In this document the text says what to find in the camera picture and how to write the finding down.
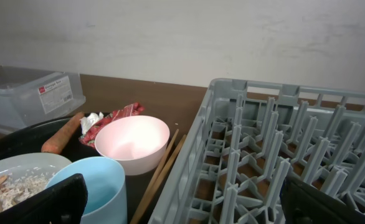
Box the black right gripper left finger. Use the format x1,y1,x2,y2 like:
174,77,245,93
0,174,88,224

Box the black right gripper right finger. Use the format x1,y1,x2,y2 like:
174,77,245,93
280,177,365,224

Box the light blue plastic cup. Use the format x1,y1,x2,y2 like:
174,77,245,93
46,156,128,224

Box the rice and food scraps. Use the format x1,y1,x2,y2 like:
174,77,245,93
0,172,49,213

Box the orange carrot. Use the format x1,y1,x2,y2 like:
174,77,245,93
41,112,85,154

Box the grey plate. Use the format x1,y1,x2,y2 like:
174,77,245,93
0,152,71,180

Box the red snack wrapper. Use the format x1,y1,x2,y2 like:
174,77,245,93
79,103,145,148

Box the wooden chopstick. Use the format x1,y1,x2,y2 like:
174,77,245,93
130,129,179,224
133,134,187,224

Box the white tissue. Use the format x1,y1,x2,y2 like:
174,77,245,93
80,112,104,135

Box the grey dishwasher rack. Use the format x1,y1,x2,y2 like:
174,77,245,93
149,78,365,223

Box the clear plastic bin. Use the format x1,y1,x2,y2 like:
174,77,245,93
0,65,86,134

